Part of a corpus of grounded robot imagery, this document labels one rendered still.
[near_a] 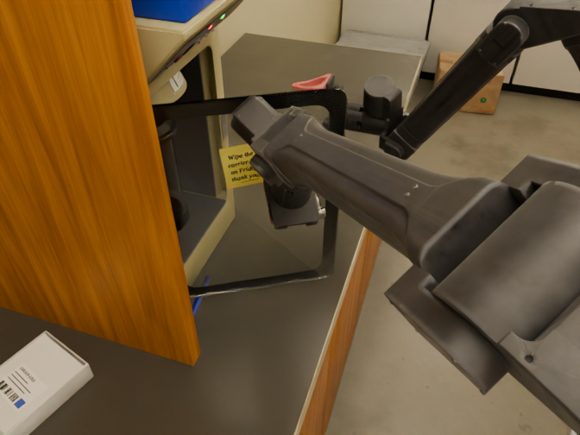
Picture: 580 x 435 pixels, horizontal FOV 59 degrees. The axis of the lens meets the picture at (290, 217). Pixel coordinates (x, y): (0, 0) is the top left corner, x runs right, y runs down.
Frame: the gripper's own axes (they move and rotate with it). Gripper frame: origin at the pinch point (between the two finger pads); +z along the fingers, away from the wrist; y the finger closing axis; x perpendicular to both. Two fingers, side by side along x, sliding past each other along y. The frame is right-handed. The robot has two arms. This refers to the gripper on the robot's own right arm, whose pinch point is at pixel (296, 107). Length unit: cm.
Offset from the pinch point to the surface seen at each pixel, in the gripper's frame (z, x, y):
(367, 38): 30, -256, -88
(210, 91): 14.7, 9.5, 5.8
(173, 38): 2, 41, 30
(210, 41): 12.0, 12.5, 17.4
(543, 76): -90, -269, -104
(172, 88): 14.0, 23.9, 13.7
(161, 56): 4.0, 40.8, 27.8
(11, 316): 41, 50, -26
